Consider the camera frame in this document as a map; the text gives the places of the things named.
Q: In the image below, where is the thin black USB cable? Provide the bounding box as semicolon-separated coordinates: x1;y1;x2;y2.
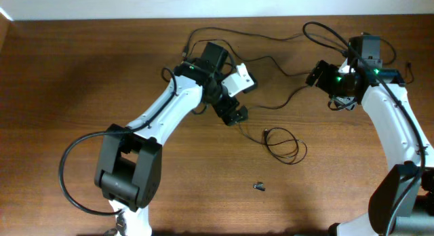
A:
186;38;414;86
237;85;311;165

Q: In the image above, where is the thick black USB-A cable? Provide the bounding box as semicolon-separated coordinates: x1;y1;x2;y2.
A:
182;26;397;66

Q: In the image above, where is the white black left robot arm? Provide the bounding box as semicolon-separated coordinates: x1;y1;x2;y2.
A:
94;42;257;235

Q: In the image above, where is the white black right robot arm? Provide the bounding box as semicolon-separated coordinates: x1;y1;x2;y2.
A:
306;35;433;235

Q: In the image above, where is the small black adapter plug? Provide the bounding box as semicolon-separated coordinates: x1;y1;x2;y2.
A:
253;182;266;191

